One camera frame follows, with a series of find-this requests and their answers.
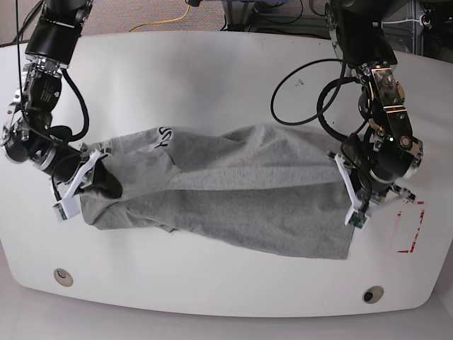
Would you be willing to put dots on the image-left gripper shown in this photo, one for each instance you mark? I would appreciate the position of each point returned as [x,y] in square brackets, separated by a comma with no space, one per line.
[67,161]

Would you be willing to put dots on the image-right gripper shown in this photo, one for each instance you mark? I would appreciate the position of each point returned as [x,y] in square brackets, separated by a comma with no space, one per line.
[370,171]

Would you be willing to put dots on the grey t-shirt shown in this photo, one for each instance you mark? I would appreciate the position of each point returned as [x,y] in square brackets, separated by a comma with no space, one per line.
[264,187]

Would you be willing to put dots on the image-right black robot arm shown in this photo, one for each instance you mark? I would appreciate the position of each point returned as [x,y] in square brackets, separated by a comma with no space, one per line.
[367,58]

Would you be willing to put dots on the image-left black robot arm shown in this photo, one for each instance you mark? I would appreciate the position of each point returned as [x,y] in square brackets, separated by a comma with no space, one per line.
[28,134]

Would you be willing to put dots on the red tape rectangle marking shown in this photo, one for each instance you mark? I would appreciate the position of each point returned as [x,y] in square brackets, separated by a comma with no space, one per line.
[408,227]

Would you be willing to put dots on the left table grommet hole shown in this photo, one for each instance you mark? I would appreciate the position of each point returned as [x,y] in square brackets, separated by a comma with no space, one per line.
[63,277]

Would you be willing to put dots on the table grommet hole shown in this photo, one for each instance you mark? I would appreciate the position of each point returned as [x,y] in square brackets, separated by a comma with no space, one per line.
[63,277]
[373,295]

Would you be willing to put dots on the right table grommet hole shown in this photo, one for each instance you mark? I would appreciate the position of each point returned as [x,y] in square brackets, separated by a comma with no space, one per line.
[373,295]

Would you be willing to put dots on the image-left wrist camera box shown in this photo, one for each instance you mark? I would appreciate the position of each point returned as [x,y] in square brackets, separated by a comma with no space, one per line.
[66,208]

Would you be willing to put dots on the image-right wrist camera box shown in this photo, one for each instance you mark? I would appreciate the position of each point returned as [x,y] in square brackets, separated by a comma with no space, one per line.
[356,220]

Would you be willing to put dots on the aluminium frame stand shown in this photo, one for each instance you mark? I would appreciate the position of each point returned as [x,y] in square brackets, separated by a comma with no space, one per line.
[402,25]

